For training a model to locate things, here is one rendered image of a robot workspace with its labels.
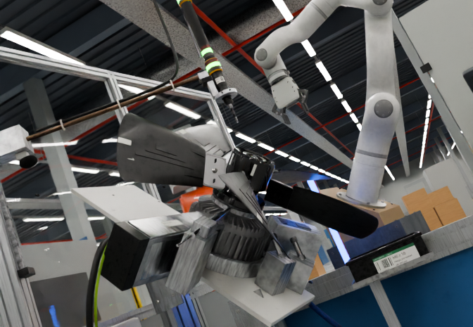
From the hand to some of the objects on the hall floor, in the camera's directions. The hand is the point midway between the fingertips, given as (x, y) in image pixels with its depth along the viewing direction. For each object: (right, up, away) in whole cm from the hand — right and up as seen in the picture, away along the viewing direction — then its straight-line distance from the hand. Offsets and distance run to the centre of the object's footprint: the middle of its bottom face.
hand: (296, 116), depth 190 cm
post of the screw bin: (+47, -122, -68) cm, 147 cm away
